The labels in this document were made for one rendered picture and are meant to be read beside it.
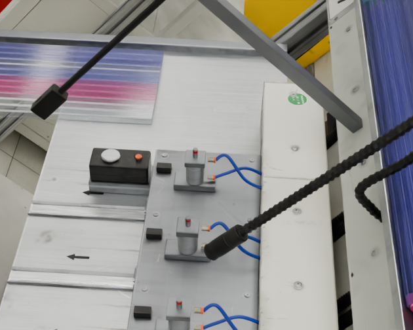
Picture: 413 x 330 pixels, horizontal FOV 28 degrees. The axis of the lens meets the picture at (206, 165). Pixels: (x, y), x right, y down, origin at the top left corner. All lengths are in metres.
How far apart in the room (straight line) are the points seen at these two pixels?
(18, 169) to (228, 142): 1.47
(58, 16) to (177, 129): 1.14
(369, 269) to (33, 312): 0.38
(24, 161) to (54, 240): 1.56
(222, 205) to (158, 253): 0.11
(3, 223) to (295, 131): 0.67
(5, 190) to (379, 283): 0.92
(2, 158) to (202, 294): 1.70
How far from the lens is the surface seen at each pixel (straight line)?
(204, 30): 2.47
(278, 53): 0.90
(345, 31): 1.13
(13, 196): 1.58
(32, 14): 2.27
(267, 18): 4.21
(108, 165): 1.05
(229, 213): 0.97
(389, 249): 0.77
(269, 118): 1.07
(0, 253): 1.49
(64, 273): 0.99
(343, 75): 1.07
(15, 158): 2.57
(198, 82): 1.25
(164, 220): 0.96
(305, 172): 1.00
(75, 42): 1.34
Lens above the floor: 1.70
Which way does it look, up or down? 32 degrees down
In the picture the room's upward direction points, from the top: 54 degrees clockwise
